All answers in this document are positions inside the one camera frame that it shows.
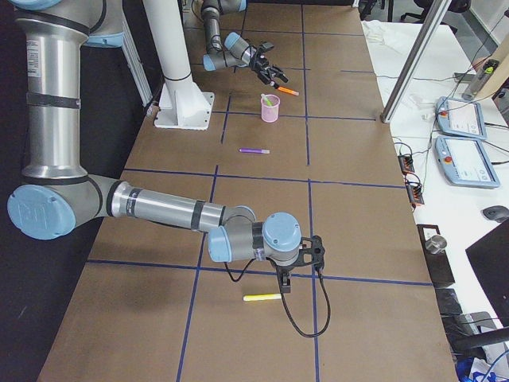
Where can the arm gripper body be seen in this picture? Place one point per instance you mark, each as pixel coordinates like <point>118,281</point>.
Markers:
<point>261,65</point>
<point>283,270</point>

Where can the orange highlighter pen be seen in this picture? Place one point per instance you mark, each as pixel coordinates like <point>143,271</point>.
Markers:
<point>287,91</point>

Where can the green highlighter pen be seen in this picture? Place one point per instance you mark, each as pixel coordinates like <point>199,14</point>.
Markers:
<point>266,100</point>

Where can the purple highlighter pen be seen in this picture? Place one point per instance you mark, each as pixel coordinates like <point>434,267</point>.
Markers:
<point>246,150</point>

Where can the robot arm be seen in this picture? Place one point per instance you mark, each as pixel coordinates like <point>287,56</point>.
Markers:
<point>60,195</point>
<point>235,51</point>

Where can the pink mesh pen holder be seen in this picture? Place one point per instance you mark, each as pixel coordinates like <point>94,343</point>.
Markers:
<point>270,114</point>

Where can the yellow highlighter pen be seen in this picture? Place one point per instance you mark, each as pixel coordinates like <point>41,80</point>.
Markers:
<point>261,297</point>

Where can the silver metal cup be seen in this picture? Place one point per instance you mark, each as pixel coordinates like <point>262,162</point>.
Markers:
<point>435,244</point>

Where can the black box under cup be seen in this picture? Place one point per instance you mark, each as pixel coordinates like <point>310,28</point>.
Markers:
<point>438,265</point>

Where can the right black power strip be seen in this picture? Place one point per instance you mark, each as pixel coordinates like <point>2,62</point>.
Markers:
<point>415,194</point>

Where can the upper teach pendant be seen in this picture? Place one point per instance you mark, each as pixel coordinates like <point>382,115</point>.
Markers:
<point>461,118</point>

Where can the teach pendant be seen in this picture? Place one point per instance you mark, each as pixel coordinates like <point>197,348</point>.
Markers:
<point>461,118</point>
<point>464,162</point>

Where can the lower teach pendant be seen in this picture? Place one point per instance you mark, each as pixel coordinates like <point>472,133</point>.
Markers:
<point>464,162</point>

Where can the black computer mouse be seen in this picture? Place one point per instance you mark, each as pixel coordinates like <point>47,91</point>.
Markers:
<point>496,213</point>

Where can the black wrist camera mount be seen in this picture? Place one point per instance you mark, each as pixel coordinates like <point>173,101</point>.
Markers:
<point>264,47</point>

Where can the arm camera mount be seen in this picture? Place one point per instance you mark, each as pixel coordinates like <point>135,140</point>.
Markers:
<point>311,254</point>

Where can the white mount base plate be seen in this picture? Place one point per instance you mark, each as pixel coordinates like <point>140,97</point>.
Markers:
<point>188,108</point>

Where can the white mount column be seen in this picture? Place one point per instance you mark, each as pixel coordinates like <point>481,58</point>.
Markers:
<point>165,22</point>

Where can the aluminium frame post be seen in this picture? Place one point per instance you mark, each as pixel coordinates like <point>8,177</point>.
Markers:
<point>433,19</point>

